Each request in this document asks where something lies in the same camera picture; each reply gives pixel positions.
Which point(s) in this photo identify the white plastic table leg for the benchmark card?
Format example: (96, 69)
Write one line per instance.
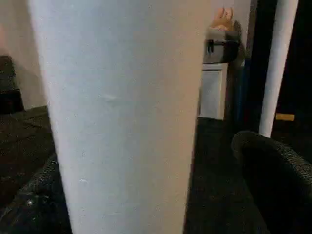
(122, 109)
(278, 61)

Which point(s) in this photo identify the black cabinet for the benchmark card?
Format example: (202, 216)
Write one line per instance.
(248, 73)

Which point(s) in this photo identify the small gold label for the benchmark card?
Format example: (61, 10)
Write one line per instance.
(284, 117)

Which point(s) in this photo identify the black table mat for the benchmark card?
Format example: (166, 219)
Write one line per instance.
(214, 175)

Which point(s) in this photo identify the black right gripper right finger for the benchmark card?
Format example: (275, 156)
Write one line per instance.
(275, 182)

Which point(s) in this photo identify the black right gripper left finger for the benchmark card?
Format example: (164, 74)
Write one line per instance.
(36, 195)

